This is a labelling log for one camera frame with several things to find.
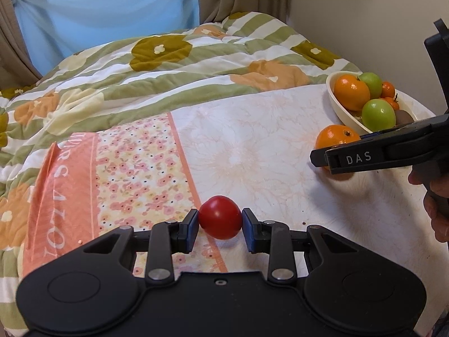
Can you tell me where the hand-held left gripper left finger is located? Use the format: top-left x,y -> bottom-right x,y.
82,209 -> 200,286

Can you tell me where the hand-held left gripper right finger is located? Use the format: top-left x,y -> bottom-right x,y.
241,208 -> 366,282

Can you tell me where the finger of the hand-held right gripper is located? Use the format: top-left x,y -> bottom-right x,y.
310,130 -> 436,175
361,117 -> 436,140

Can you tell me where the large orange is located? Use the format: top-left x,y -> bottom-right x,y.
315,125 -> 362,180
333,74 -> 371,112

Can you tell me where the red tomato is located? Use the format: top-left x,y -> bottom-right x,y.
198,195 -> 243,240

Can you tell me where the large green apple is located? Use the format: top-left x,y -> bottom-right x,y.
361,98 -> 397,131

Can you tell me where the cream plate with yellow print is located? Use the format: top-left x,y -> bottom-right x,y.
326,71 -> 421,136

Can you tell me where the person's right hand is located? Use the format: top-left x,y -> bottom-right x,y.
408,171 -> 449,243

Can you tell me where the brown kiwi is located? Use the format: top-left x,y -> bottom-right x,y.
395,110 -> 416,126

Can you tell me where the small green apple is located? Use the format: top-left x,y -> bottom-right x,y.
358,72 -> 384,99

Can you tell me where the white and pink floral tablecloth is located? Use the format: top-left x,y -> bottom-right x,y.
21,84 -> 449,337

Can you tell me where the green striped floral blanket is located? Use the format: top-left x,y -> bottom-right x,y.
0,12 -> 362,337

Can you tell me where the light blue sheer curtain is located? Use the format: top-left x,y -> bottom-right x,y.
13,0 -> 205,78

